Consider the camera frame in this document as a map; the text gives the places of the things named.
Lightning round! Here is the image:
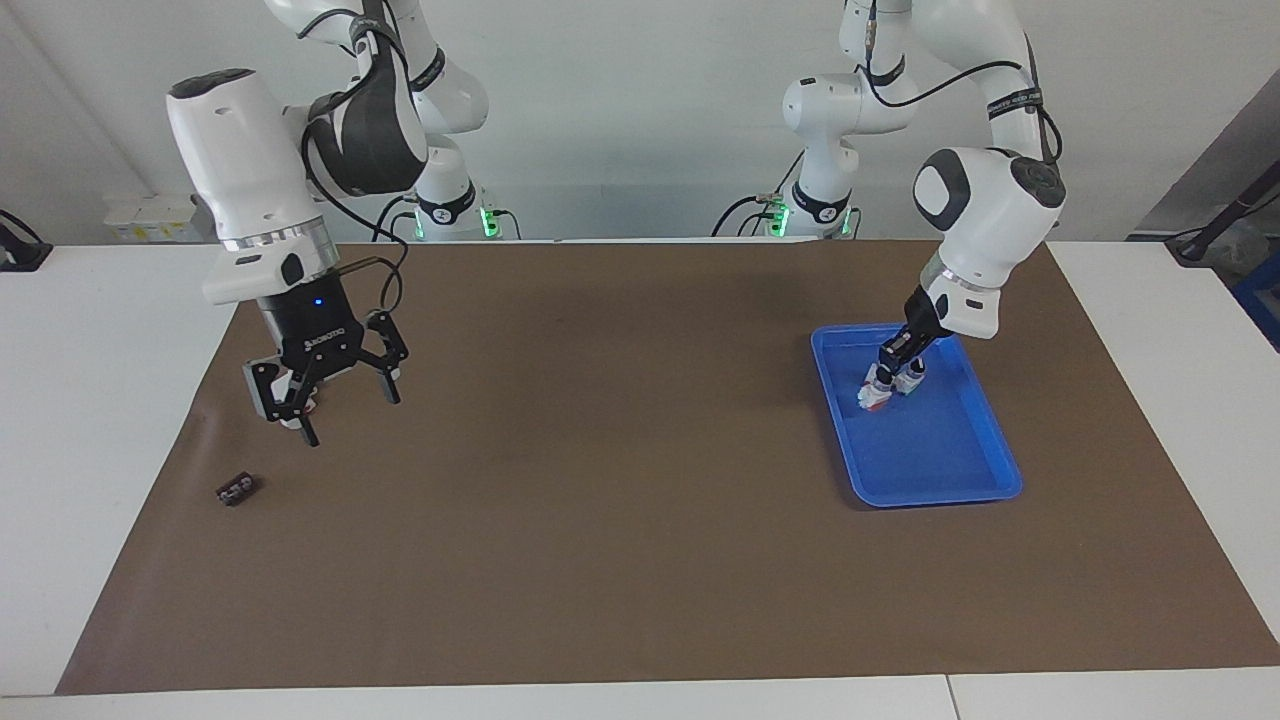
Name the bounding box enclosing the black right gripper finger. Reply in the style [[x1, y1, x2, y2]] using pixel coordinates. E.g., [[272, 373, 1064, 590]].
[[350, 310, 409, 406], [243, 355, 321, 448]]

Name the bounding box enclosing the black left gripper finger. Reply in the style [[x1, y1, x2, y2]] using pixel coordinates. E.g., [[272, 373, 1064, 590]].
[[898, 340, 943, 391], [878, 330, 916, 388]]

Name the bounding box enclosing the white red circuit breaker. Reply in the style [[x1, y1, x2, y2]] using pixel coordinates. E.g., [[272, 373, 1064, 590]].
[[268, 375, 319, 431]]

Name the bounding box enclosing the blue plastic tray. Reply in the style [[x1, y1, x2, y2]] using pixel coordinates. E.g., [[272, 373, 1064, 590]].
[[810, 321, 1024, 509]]

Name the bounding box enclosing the white box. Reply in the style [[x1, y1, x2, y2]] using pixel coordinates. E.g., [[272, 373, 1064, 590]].
[[103, 193, 216, 243]]

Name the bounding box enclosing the brown table mat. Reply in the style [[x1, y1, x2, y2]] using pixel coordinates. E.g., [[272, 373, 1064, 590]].
[[55, 240, 1280, 696]]

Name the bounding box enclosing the black tripod stand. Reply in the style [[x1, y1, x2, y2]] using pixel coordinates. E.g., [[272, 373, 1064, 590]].
[[1165, 160, 1280, 266]]

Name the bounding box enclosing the blue crate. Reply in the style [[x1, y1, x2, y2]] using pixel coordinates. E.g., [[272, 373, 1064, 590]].
[[1232, 255, 1280, 353]]

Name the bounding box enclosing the black right base cable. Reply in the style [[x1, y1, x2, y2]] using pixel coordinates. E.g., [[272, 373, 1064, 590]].
[[372, 193, 416, 243]]

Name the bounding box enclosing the black base cable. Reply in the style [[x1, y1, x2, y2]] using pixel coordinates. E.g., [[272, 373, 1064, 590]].
[[372, 193, 416, 243], [712, 150, 806, 239]]

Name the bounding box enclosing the black left base cable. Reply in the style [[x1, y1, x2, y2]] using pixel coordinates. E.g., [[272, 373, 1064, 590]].
[[712, 150, 806, 239]]

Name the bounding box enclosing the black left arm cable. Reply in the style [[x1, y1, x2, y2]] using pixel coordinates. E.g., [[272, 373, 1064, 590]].
[[858, 0, 1063, 166]]

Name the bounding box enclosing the black clamp mount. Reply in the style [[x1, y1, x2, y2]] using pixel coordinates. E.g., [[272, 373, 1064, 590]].
[[0, 210, 53, 273]]

